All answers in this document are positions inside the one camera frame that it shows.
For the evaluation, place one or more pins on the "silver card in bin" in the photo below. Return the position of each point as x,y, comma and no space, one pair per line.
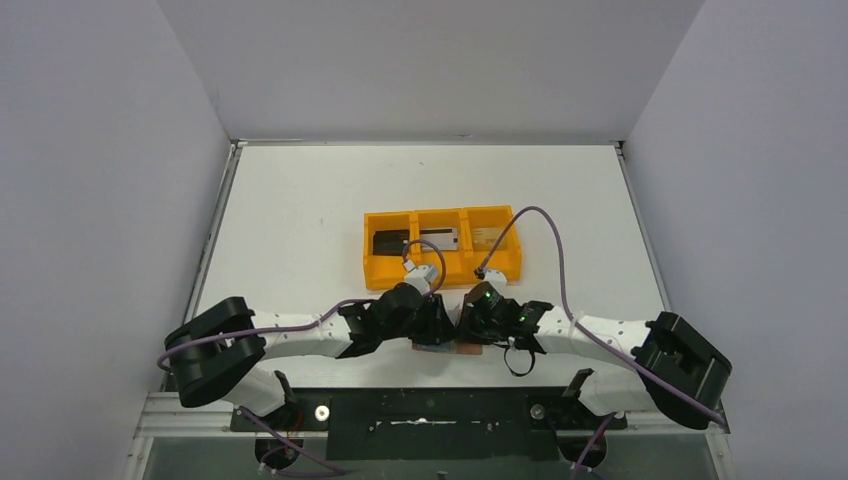
444,239

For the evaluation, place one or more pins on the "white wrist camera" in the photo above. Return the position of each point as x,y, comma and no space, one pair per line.
495,278
422,277

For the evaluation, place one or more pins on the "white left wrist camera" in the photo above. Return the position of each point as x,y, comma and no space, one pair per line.
422,277

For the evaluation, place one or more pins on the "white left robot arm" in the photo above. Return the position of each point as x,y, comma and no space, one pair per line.
216,355

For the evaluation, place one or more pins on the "yellow three-compartment plastic bin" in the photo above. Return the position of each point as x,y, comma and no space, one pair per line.
463,237

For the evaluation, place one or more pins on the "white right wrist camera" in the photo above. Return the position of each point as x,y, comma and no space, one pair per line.
495,278

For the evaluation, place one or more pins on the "gold card in bin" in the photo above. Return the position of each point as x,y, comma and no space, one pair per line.
483,239

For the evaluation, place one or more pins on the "tan leather card holder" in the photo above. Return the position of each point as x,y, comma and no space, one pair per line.
457,348

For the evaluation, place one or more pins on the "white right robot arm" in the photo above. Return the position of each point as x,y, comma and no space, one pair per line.
662,365

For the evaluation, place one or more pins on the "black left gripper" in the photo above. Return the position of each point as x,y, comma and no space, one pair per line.
433,324

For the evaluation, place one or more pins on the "black card in bin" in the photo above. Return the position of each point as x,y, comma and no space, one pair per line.
390,242

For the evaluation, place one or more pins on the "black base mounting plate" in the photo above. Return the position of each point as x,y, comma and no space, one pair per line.
337,427

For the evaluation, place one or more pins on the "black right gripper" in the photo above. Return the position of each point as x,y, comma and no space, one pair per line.
468,331

